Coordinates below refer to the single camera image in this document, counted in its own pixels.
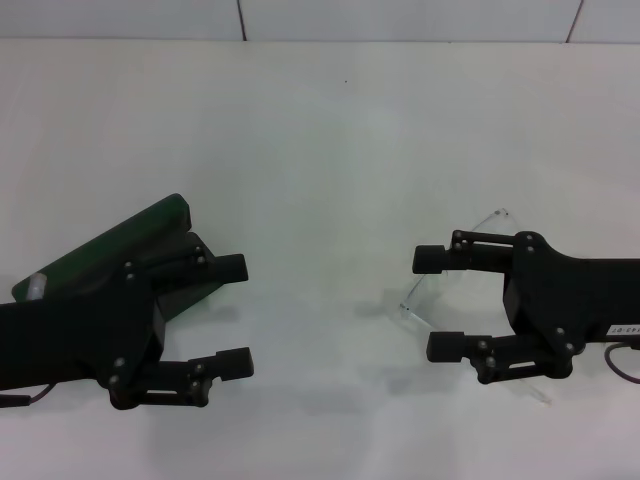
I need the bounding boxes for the clear white glasses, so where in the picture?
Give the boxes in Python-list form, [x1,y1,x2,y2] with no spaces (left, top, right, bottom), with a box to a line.
[397,207,555,407]

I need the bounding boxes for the green glasses case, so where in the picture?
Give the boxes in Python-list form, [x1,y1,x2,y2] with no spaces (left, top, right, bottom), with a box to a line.
[10,192,225,322]

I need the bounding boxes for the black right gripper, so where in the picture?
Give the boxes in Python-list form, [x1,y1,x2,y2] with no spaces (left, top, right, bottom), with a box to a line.
[412,228,640,386]

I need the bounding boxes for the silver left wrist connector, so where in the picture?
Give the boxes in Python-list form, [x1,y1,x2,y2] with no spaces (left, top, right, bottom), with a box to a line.
[27,272,49,302]

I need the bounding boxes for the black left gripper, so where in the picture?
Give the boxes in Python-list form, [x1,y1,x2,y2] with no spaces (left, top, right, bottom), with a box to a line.
[0,259,167,396]

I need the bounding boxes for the dark left wrist cable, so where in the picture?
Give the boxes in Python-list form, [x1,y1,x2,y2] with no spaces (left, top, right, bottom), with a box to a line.
[0,383,51,407]

